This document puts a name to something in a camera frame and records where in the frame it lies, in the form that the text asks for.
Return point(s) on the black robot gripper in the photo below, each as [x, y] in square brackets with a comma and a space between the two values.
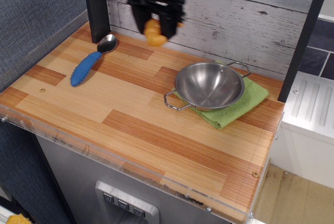
[170, 14]

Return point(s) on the orange plastic croissant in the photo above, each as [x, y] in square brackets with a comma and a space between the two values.
[153, 33]

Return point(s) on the clear acrylic edge guard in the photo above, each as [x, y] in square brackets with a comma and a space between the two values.
[208, 204]

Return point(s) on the steel cabinet front with dispenser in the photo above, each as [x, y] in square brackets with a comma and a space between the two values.
[96, 193]

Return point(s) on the white ribbed appliance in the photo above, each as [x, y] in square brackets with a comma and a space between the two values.
[304, 140]

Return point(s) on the yellow object at corner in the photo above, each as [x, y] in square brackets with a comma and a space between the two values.
[18, 219]

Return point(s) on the blue-handled metal spoon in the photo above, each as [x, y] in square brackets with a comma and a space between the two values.
[107, 44]

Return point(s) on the black left vertical post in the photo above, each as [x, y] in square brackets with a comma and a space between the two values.
[98, 19]

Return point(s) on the black vertical post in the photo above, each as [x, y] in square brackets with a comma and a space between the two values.
[307, 30]
[98, 19]

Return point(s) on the small steel pan with handles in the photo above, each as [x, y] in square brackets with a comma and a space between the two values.
[209, 86]

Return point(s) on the black right vertical post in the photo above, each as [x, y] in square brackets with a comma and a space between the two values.
[307, 30]

